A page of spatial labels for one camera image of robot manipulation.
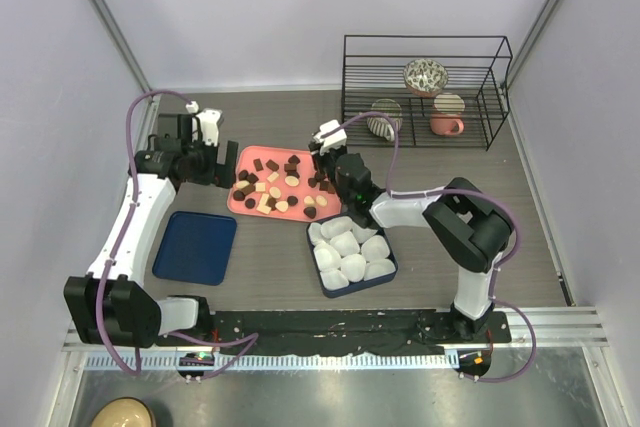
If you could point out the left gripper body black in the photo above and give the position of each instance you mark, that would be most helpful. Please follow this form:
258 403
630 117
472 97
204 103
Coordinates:
203 162

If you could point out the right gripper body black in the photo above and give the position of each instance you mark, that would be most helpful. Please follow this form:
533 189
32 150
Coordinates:
326 165

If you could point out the pink plastic tray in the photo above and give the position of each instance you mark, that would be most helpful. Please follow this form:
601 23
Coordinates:
253 195

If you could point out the dark blue box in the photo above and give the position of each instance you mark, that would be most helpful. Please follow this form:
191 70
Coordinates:
359 286

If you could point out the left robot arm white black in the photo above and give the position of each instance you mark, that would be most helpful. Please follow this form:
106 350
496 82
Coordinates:
108 305

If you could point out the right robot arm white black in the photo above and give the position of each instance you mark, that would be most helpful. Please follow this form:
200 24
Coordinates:
474 229

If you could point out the dark square chocolate piece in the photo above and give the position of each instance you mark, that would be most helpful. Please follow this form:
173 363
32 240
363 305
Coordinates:
327 187

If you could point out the white chocolate piece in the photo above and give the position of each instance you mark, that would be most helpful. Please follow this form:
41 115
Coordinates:
282 206
272 177
292 181
321 200

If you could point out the dark round chocolate piece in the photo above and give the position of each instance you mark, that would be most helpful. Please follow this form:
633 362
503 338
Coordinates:
310 212

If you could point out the white paper cupcake liner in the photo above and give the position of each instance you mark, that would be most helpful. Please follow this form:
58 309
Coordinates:
345 244
326 257
353 267
336 226
333 280
379 268
315 234
375 248
363 234

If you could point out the striped grey mug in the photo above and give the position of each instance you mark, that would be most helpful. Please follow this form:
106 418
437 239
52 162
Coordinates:
388 126

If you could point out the dark blue box lid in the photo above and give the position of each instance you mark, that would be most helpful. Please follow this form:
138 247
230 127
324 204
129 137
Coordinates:
195 248

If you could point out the pink mug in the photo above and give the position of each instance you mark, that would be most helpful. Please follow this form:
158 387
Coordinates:
446 115

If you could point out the patterned ceramic bowl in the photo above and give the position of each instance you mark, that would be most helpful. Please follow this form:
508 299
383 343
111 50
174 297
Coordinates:
425 77

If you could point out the beige bowl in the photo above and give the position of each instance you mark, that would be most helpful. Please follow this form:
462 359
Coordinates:
124 412

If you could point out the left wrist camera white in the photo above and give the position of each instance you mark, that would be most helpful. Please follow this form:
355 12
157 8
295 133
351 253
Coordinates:
205 124

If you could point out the black wire rack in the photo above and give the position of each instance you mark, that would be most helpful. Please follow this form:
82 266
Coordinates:
478 67

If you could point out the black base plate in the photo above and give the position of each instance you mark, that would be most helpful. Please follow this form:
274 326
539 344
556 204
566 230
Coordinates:
337 333

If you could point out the white cable chain strip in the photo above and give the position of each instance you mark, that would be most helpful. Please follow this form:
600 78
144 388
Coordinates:
196 361

